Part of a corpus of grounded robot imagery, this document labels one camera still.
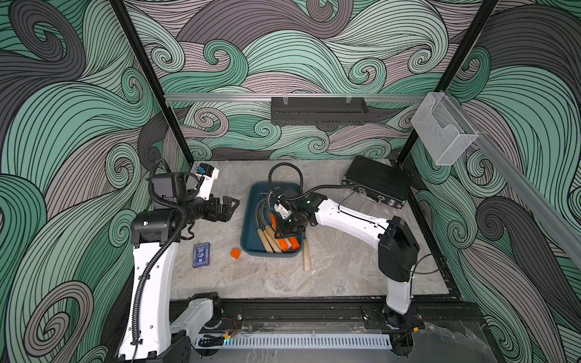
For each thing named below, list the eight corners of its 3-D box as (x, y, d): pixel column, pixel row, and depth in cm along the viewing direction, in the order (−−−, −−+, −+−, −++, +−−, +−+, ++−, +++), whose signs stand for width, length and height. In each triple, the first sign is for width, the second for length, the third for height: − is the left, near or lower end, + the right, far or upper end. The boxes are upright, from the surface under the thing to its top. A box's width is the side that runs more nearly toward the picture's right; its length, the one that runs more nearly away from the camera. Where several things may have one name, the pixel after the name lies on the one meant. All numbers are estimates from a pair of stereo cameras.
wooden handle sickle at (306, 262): (304, 270, 85) (304, 268, 84) (302, 241, 93) (302, 239, 92) (309, 270, 85) (310, 268, 84) (307, 241, 93) (308, 239, 92)
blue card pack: (194, 268, 86) (192, 266, 84) (195, 246, 92) (193, 244, 90) (210, 265, 87) (208, 263, 85) (209, 243, 92) (208, 241, 91)
